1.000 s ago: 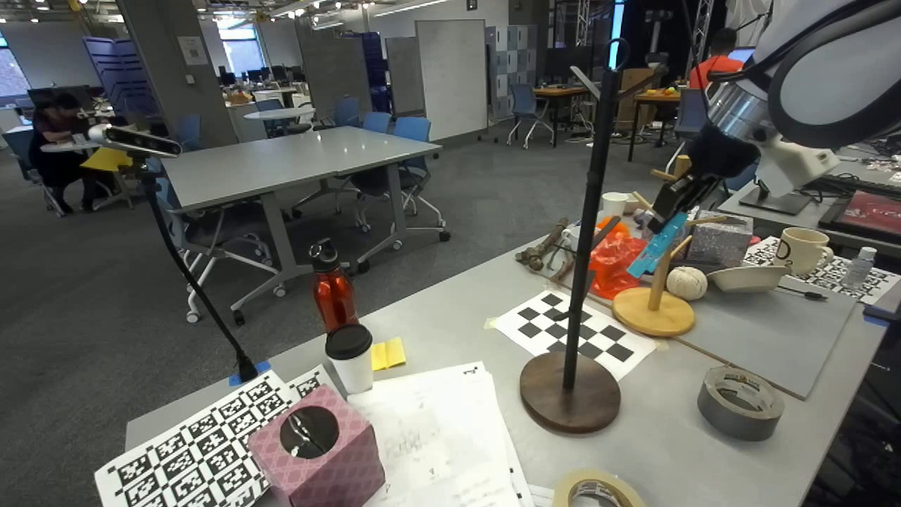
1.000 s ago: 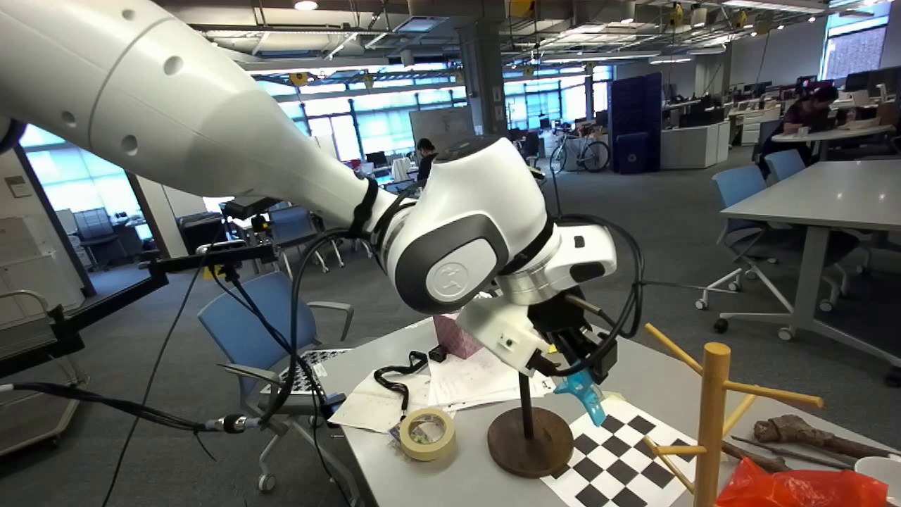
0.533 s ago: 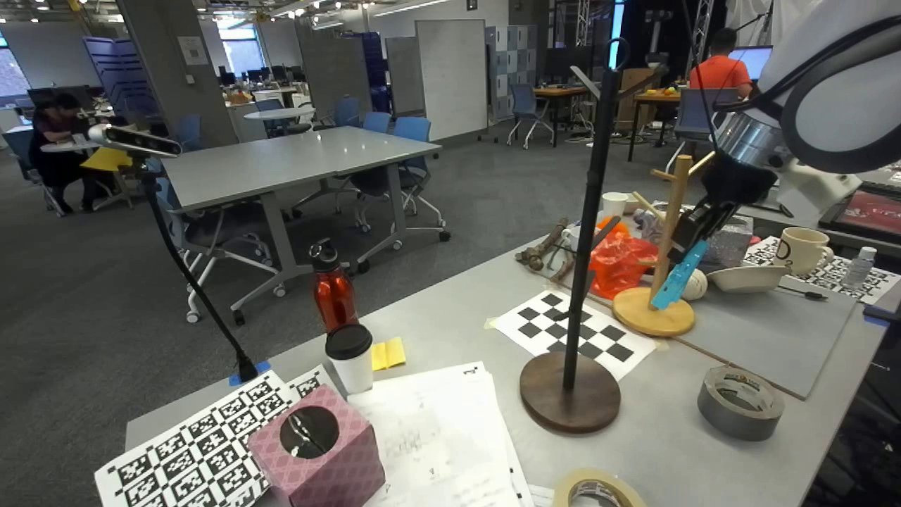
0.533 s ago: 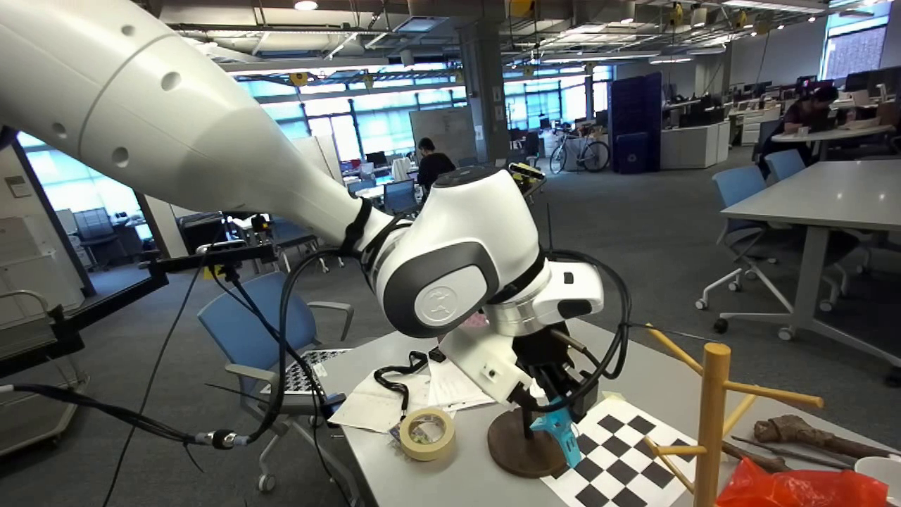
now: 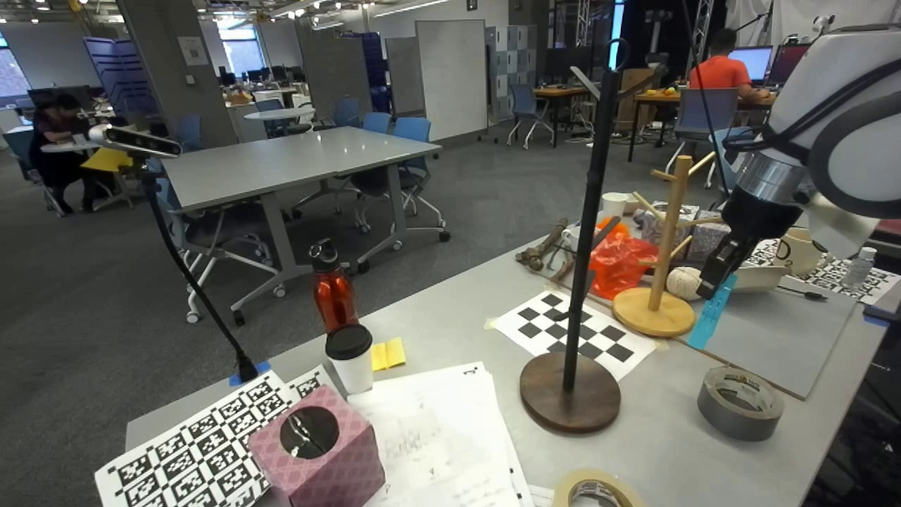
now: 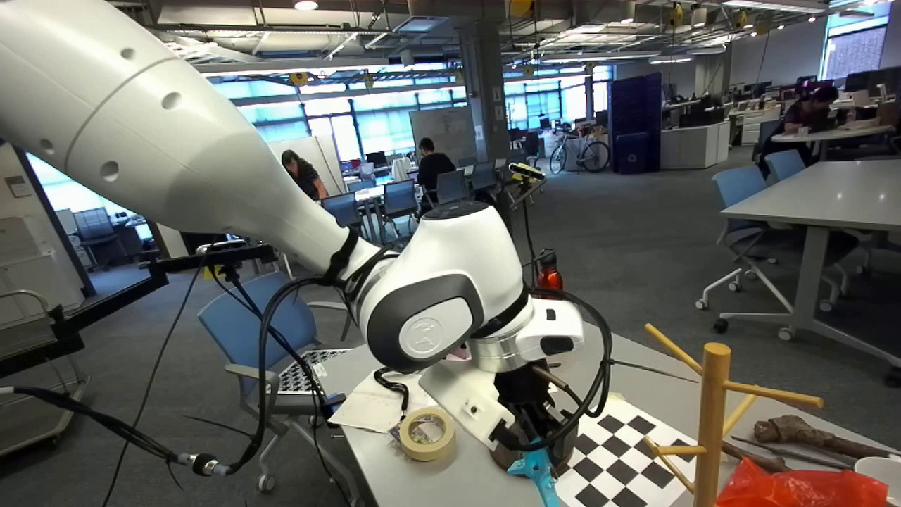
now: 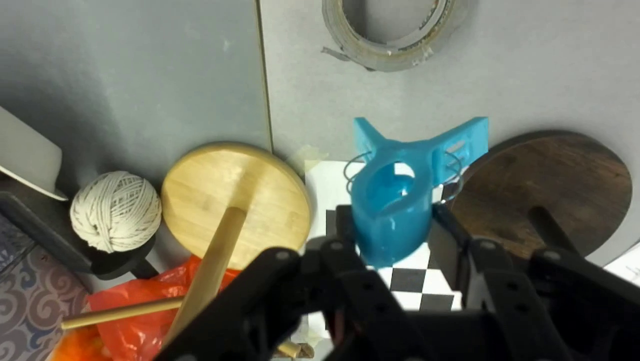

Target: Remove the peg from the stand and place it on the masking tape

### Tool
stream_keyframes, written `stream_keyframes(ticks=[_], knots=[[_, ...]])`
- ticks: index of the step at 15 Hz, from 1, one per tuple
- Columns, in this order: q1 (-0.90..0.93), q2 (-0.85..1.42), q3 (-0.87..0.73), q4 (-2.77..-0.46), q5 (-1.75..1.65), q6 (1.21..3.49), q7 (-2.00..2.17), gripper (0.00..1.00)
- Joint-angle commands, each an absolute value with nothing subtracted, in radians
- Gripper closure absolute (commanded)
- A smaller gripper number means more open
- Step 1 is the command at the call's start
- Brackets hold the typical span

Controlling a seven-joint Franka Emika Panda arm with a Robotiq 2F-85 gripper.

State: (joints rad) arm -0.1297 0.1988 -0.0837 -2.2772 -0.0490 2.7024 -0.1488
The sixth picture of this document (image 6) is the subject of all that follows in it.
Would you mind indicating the standing person in dark shirt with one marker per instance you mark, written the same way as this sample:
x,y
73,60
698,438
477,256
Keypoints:
x,y
306,177

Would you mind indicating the seated person in dark clothes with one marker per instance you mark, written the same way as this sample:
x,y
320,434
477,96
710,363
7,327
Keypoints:
x,y
811,108

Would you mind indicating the beige masking tape roll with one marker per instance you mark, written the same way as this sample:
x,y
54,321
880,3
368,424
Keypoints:
x,y
410,438

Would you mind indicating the white cup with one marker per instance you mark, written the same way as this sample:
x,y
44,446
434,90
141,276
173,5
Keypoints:
x,y
880,477

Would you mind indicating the blue clothes peg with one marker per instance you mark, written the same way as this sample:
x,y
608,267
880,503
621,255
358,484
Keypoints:
x,y
539,473

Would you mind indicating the bicycle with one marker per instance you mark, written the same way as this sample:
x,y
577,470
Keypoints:
x,y
586,153

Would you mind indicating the brown wooden tool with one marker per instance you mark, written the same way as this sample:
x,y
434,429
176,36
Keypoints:
x,y
797,434

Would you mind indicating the black white checkerboard sheet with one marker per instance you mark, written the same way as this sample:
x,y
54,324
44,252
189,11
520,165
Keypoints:
x,y
621,460

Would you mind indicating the red bottle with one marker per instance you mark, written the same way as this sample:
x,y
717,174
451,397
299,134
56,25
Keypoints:
x,y
548,274

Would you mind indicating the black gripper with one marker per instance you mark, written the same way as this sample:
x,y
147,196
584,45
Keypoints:
x,y
530,397

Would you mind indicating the gray office table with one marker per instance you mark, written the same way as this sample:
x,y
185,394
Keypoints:
x,y
827,198

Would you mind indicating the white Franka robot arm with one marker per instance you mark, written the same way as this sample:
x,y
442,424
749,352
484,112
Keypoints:
x,y
187,142

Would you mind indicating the light wooden mug tree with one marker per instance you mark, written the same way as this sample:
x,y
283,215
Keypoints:
x,y
713,424

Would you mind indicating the orange plastic bag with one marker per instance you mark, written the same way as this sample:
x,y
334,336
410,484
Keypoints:
x,y
797,487

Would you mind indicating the black gooseneck camera stand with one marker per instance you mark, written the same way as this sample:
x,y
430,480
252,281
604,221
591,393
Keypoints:
x,y
530,229

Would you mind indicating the blue office chair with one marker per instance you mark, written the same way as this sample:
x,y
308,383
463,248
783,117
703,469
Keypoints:
x,y
269,327
742,187

